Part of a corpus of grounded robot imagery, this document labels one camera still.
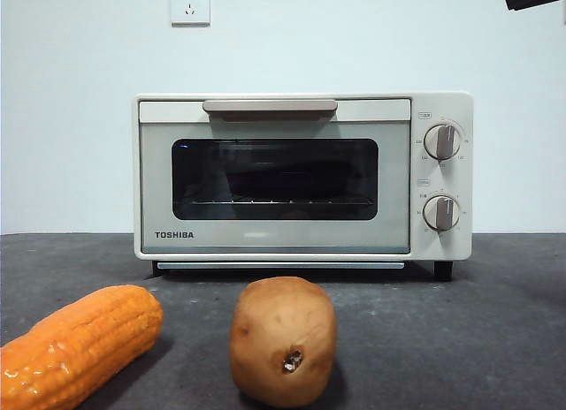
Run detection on glass oven door with handle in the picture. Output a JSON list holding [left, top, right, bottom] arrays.
[[138, 98, 412, 255]]

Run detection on cream Toshiba toaster oven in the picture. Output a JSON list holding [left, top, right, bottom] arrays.
[[131, 91, 474, 281]]

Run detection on temperature knob with beige grip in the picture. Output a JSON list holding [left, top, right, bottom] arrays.
[[423, 123, 463, 161]]

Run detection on timer knob with beige grip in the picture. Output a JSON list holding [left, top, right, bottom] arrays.
[[422, 195, 462, 232]]

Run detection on silver crumb tray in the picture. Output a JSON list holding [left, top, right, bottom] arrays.
[[157, 262, 406, 270]]

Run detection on brown potato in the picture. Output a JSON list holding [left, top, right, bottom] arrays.
[[228, 276, 339, 408]]

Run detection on orange corn cob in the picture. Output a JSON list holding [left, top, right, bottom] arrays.
[[0, 285, 164, 410]]

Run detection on wire oven rack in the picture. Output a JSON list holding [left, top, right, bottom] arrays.
[[189, 198, 375, 208]]

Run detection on white wall socket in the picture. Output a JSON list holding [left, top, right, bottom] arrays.
[[170, 0, 212, 28]]

